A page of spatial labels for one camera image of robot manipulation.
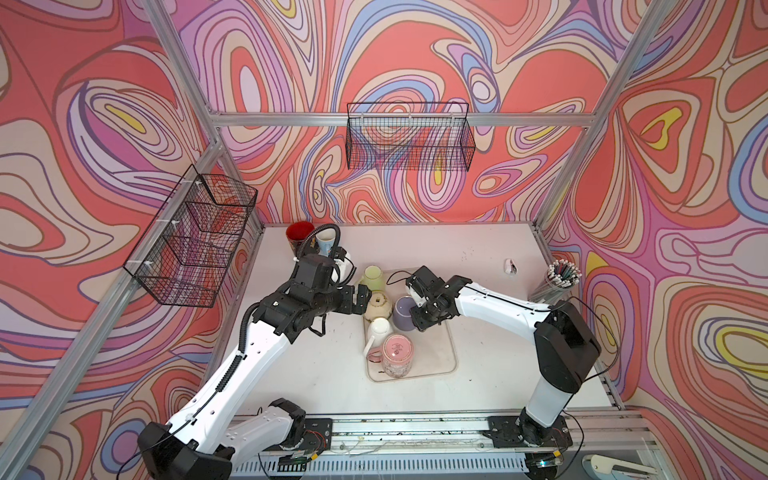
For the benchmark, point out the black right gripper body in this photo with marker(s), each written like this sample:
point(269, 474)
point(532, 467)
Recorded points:
point(426, 316)

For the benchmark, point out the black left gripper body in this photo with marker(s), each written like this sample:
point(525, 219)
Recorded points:
point(339, 300)

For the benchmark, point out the purple mug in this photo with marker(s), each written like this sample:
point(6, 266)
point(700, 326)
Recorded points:
point(401, 316)

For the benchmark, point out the white small mug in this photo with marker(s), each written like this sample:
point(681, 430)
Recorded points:
point(378, 330)

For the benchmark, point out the light blue mug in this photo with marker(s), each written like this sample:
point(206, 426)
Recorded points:
point(325, 241)

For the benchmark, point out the black skull mug red inside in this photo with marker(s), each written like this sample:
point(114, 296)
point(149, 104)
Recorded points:
point(296, 233)

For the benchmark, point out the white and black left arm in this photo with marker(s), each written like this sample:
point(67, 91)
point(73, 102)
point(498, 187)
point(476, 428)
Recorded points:
point(200, 441)

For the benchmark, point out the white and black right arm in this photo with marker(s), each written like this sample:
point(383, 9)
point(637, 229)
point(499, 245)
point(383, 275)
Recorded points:
point(566, 347)

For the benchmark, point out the light green mug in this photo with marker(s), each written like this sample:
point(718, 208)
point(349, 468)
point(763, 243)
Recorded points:
point(373, 278)

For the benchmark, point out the cream speckled round mug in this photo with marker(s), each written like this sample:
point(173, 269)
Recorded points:
point(379, 306)

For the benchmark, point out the pink patterned mug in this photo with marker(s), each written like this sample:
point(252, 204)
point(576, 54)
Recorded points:
point(394, 355)

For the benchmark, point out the beige plastic tray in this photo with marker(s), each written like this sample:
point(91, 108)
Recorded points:
point(434, 348)

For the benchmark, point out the small white pink object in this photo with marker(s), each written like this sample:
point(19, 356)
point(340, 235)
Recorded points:
point(509, 267)

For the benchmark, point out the pen holder with pens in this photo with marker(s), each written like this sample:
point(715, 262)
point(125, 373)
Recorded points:
point(562, 275)

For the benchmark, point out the white device bottom right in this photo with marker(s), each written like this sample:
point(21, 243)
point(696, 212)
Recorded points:
point(602, 467)

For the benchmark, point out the black wire basket left wall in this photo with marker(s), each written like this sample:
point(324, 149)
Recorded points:
point(184, 256)

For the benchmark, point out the black wire basket wall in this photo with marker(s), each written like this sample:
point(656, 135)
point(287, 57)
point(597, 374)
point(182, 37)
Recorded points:
point(184, 256)
point(409, 136)

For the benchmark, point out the black wire basket back wall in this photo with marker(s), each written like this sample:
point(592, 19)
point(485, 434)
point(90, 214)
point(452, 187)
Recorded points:
point(409, 136)

